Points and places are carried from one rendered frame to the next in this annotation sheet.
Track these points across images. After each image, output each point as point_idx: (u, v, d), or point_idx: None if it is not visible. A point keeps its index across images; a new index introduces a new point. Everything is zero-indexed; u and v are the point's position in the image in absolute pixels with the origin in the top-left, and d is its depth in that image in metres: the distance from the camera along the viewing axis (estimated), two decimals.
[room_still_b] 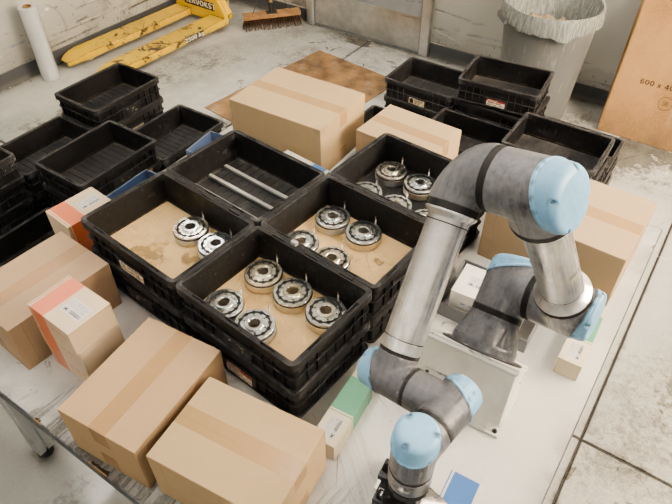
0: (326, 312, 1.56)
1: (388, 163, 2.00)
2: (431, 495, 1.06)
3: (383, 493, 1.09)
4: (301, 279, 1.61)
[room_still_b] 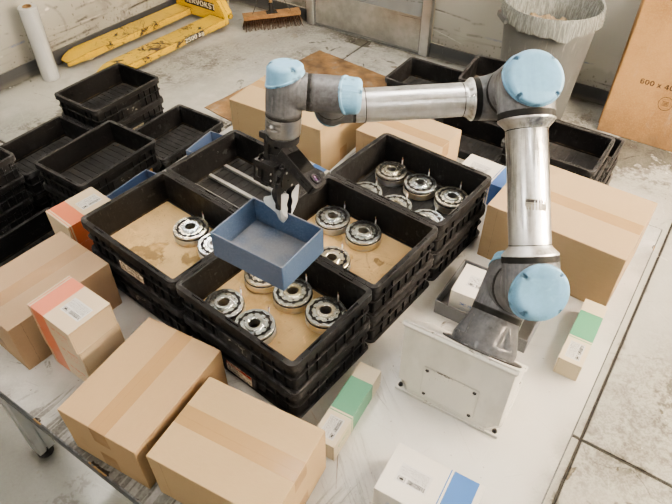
0: (326, 312, 1.56)
1: (388, 163, 2.00)
2: (300, 155, 1.30)
3: (264, 159, 1.33)
4: (301, 279, 1.61)
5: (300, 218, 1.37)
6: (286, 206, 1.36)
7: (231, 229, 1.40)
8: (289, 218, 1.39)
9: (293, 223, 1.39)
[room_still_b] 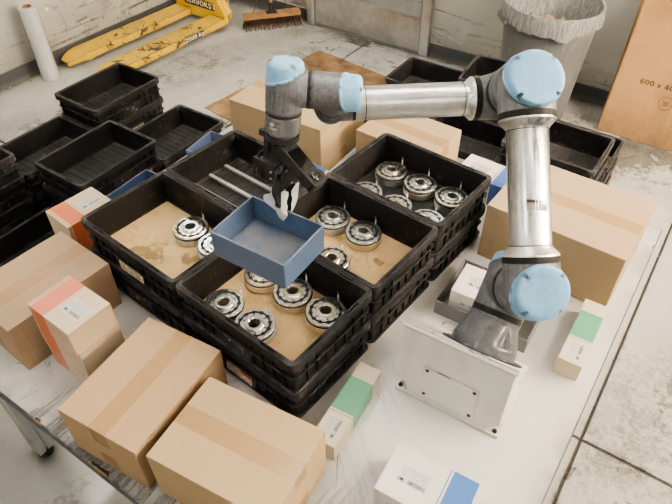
0: (326, 312, 1.56)
1: (388, 163, 2.00)
2: (300, 152, 1.29)
3: (264, 157, 1.33)
4: (301, 279, 1.61)
5: (300, 216, 1.37)
6: (286, 204, 1.36)
7: (231, 228, 1.39)
8: (289, 216, 1.39)
9: (293, 221, 1.39)
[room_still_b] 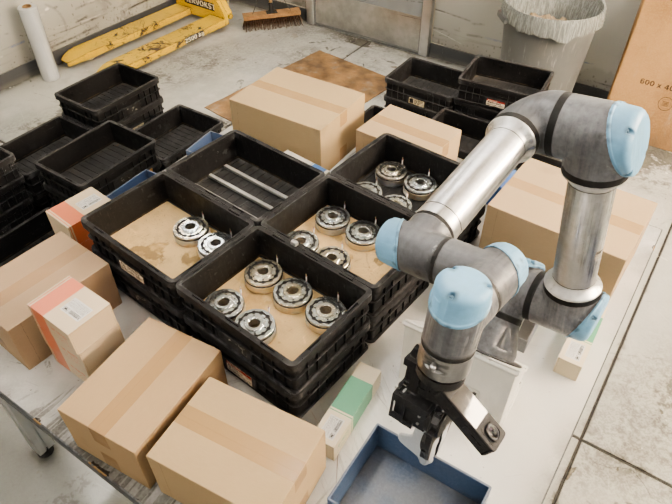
0: (326, 312, 1.56)
1: (388, 163, 2.00)
2: (466, 393, 0.87)
3: (406, 390, 0.91)
4: (301, 279, 1.61)
5: (454, 466, 0.94)
6: (434, 451, 0.94)
7: (350, 477, 0.97)
8: (434, 461, 0.96)
9: (440, 468, 0.96)
